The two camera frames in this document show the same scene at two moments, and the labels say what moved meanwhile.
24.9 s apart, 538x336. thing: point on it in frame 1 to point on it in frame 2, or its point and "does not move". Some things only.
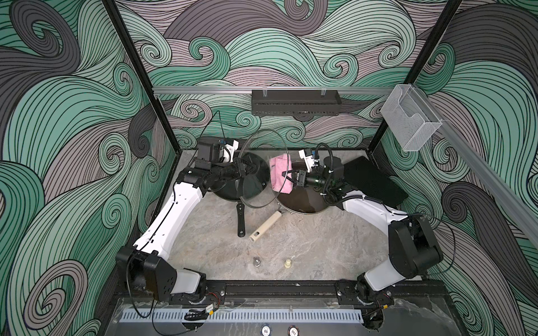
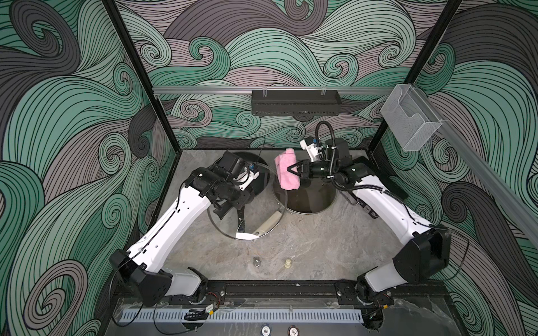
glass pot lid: (302, 199) does not move
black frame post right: (422, 64) does not move
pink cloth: (279, 164) does not move
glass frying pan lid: (263, 164) to (262, 215)
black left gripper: (237, 171) to (237, 201)
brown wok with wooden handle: (302, 201) does not move
